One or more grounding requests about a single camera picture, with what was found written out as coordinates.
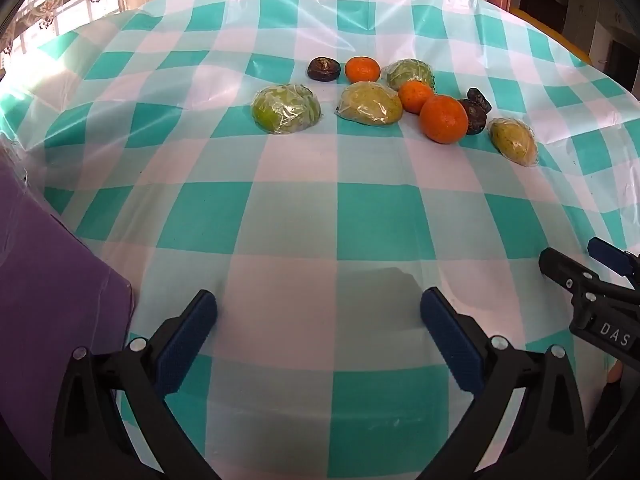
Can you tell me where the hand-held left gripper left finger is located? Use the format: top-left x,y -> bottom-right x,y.
50,289 -> 236,480

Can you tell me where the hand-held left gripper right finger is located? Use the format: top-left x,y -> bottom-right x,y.
420,287 -> 588,480

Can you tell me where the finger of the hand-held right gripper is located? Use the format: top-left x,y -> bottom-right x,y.
539,247 -> 601,303
587,236 -> 640,291

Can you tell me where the small yellow mango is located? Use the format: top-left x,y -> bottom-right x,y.
489,117 -> 539,167

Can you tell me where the purple cardboard box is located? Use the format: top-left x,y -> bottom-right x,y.
0,150 -> 136,411

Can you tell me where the large orange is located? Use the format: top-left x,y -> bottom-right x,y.
419,95 -> 469,145

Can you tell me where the large yellow-green mango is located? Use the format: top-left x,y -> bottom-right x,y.
334,81 -> 404,126

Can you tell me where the pale green fruit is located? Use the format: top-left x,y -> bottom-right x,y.
250,83 -> 322,135

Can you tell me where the dark brown-topped fruit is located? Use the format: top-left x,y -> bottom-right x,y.
307,57 -> 342,81

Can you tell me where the small orange tangerine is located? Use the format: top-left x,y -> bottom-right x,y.
345,57 -> 382,84
398,81 -> 435,114

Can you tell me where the window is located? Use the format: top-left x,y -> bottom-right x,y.
10,0 -> 123,56

